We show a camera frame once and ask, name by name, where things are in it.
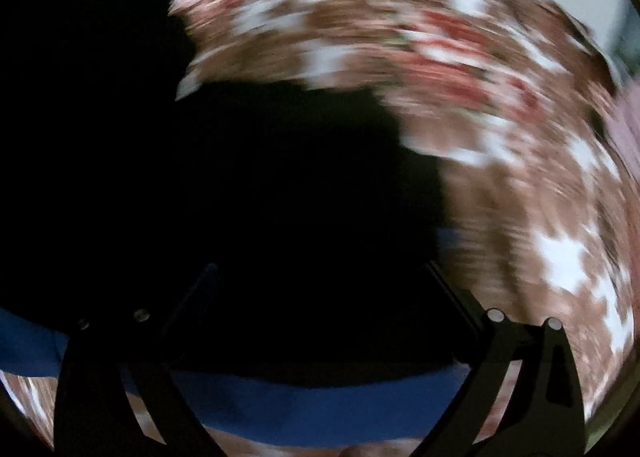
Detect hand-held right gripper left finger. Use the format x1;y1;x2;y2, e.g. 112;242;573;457
52;263;227;457

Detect blue and black sweatshirt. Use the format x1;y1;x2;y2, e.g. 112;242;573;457
0;0;483;449

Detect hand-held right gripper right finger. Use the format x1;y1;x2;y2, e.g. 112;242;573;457
414;261;587;457

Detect brown floral blanket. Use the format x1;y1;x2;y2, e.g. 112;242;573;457
0;0;637;457

